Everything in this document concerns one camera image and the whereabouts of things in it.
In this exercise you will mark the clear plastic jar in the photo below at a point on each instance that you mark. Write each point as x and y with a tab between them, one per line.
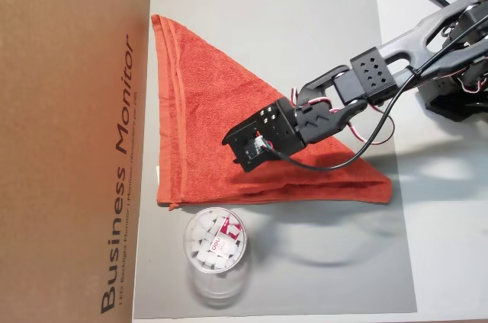
215	281

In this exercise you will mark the orange terry towel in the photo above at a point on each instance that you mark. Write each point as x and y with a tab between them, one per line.
198	109

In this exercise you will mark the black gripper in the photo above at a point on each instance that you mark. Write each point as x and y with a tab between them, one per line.
275	125

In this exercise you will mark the white towel tag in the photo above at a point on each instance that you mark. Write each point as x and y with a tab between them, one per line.
157	172

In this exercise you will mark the red white paper label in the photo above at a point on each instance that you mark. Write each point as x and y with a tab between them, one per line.
225	237

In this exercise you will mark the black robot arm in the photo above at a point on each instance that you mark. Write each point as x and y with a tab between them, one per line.
411	41

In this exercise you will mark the brown cardboard monitor box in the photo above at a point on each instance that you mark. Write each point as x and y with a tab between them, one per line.
68	140

